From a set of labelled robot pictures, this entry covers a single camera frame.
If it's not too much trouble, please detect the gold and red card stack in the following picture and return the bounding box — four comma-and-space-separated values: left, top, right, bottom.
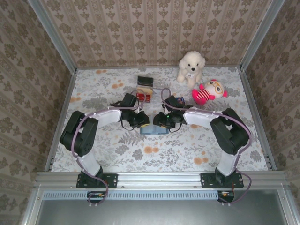
135, 86, 153, 104

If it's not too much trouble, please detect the black card stand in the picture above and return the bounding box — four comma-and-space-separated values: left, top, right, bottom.
137, 75, 155, 88

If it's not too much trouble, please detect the clear acrylic box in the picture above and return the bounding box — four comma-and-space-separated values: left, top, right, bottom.
152, 88, 165, 106

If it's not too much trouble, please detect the floral tablecloth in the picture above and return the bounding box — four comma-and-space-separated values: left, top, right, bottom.
50, 67, 270, 173

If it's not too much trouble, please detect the pink plush doll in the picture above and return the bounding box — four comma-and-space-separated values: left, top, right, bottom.
191, 79, 228, 106

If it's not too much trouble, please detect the white plush dog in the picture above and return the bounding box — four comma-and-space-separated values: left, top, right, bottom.
177, 51, 206, 89

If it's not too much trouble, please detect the black controller board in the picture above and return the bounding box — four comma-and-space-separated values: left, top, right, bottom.
217, 190, 235, 203
87, 191, 106, 204

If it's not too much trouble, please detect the grey metal panel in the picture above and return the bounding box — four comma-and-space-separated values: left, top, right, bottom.
22, 189, 290, 225

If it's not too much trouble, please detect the aluminium back rail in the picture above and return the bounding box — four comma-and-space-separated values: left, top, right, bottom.
76, 65, 242, 70

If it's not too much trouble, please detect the aluminium front rail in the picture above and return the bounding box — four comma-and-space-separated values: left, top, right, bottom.
35, 171, 287, 188

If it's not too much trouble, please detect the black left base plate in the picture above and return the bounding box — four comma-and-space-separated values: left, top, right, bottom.
76, 172, 118, 189

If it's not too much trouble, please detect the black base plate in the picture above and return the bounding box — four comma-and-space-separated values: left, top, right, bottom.
200, 172, 244, 189
76, 172, 118, 189

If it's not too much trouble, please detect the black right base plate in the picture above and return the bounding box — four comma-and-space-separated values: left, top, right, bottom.
200, 172, 244, 189

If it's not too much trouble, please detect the slotted white cable duct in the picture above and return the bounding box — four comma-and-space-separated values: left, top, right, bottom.
43, 191, 220, 200

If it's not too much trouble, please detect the aluminium side rail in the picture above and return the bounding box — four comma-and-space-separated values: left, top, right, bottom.
44, 69, 78, 172
239, 67, 278, 171

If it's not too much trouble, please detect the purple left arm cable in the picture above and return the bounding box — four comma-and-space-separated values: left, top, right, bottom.
71, 90, 147, 208

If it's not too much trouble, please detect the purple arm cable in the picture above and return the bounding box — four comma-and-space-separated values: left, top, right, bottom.
71, 90, 147, 208
160, 88, 254, 207

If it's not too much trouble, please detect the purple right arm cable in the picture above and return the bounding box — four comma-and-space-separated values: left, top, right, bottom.
160, 88, 254, 207

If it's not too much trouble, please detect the aluminium corner post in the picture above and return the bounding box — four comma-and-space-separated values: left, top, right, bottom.
27, 0, 78, 72
240, 0, 285, 70

